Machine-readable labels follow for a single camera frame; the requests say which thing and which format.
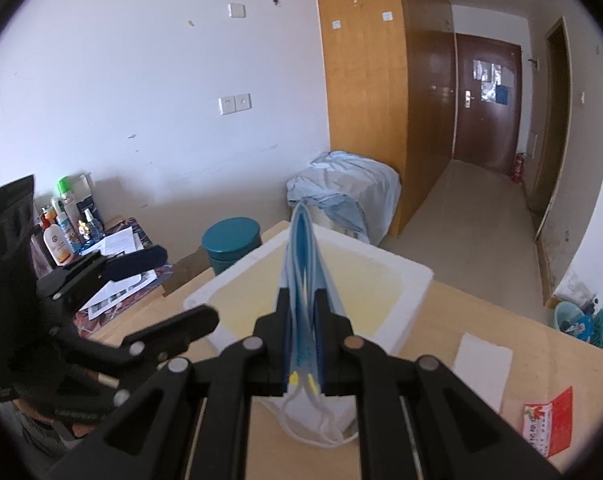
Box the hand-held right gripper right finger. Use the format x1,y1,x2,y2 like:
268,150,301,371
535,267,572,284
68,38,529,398
311,287,565,480

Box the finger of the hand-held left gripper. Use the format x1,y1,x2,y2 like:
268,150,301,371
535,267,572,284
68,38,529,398
56,304,220,378
36,244,169,311

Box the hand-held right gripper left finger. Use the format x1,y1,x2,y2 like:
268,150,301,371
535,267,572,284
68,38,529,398
46,287,290,480

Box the white foam box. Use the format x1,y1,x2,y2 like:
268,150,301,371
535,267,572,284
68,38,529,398
183,220,435,443

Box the red and white packet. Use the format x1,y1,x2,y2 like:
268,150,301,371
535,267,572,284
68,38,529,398
520,386,575,459

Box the person's left forearm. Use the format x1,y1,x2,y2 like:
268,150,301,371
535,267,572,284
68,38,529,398
2,402,97,467

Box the white paper sheet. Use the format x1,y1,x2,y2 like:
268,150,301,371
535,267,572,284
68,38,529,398
82,226,145,261

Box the printed paper sheet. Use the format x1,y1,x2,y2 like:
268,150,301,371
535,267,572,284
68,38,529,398
76,270,158,319

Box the low table with patterned cloth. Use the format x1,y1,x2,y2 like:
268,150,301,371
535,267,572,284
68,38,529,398
32,216,175,336

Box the blue spray bottle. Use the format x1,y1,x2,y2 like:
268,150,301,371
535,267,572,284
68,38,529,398
84,208,105,244

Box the teal label bottle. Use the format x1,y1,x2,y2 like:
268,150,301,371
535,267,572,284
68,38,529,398
56,212,78,254

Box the green capped white bottle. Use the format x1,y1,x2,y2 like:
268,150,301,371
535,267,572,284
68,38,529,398
56,177,81,226

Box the pale blue cloth pile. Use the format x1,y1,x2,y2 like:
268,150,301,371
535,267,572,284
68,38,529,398
286,151,402,246

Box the wooden wardrobe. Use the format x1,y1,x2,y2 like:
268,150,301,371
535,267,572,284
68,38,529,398
311,0,456,238

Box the dark brown entrance door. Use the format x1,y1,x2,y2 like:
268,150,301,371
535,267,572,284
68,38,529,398
454,32,523,177

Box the paper notices on door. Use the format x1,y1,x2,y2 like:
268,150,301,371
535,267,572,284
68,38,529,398
473,59,509,106

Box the wooden side door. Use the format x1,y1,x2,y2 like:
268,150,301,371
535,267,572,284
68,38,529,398
526,16,575,241

